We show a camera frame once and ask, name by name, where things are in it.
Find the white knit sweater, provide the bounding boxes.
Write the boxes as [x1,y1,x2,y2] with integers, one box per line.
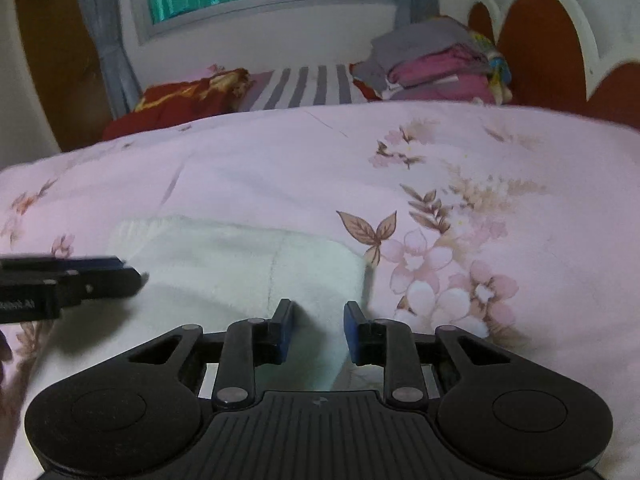
[27,217,368,398]

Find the folded clothes pile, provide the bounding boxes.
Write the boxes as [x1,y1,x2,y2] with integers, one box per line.
[349,16,513,105]

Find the pink floral bed sheet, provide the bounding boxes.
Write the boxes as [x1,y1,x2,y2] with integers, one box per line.
[1,103,639,479]

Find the red patterned pillow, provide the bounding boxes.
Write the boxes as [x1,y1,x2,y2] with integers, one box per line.
[102,68,253,141]

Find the left grey curtain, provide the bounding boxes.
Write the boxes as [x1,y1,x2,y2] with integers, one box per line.
[77,0,141,119]

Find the red and white headboard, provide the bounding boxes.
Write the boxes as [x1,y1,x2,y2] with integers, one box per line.
[468,0,639,129]

